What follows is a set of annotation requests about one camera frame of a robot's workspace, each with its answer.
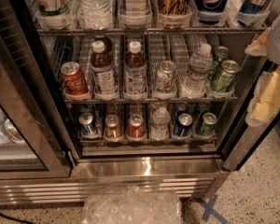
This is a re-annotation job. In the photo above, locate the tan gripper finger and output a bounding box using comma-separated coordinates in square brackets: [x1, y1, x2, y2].
[245, 66, 280, 127]
[245, 28, 271, 56]

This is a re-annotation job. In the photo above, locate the clear water bottle top shelf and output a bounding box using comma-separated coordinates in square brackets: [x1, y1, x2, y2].
[77, 0, 113, 30]

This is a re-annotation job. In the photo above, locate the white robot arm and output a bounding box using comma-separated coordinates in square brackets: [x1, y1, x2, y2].
[245, 15, 280, 127]

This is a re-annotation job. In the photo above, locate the green can front middle shelf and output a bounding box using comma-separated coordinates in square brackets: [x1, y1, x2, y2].
[210, 60, 240, 93]

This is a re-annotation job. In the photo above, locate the green can rear middle shelf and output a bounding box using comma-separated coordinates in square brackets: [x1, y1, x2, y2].
[207, 46, 230, 80]

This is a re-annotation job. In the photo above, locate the water bottle middle shelf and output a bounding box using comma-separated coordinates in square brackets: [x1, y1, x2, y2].
[181, 43, 213, 98]

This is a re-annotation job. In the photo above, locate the green can bottom shelf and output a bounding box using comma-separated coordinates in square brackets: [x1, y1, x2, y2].
[195, 112, 217, 137]

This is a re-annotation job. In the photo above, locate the water bottle bottom shelf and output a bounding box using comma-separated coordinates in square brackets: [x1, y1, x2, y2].
[151, 106, 171, 140]

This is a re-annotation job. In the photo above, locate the brown tea bottle right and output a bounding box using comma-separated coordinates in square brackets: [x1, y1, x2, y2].
[124, 41, 147, 95]

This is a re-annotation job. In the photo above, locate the brown tea bottle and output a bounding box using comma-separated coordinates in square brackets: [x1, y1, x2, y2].
[91, 40, 117, 95]
[124, 41, 147, 95]

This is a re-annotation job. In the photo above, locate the red can bottom shelf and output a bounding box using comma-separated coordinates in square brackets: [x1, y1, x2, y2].
[128, 114, 145, 138]

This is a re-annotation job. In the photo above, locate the dark bottle rear middle shelf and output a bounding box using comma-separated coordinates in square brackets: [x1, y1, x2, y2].
[95, 35, 113, 55]

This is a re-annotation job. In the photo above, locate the brown tea bottle left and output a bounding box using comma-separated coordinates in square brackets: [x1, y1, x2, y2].
[91, 40, 117, 95]

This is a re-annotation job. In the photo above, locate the gold can bottom shelf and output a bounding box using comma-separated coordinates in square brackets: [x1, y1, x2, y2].
[105, 115, 122, 138]

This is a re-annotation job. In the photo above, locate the stainless steel fridge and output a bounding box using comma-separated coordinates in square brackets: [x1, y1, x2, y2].
[0, 0, 280, 205]

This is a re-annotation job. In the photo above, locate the silver blue can bottom shelf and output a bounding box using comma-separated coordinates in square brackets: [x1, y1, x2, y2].
[78, 112, 98, 135]

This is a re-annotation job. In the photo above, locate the glass fridge door left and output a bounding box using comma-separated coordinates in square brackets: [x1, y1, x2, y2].
[0, 19, 72, 181]

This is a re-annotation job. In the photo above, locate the blue Pepsi can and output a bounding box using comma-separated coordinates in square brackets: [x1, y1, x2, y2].
[194, 0, 228, 24]

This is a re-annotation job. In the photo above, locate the white green soda can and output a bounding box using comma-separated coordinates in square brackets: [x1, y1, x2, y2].
[155, 61, 176, 93]

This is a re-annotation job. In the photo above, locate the blue tape cross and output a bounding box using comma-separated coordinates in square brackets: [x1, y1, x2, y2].
[195, 194, 229, 224]

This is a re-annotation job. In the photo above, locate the clear plastic bin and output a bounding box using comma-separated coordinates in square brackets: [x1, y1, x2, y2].
[81, 187, 183, 224]

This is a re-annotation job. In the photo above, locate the red Coca-Cola can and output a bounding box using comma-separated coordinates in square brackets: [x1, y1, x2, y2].
[61, 62, 89, 95]

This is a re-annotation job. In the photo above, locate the black cable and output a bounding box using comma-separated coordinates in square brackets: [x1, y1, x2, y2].
[0, 204, 35, 224]

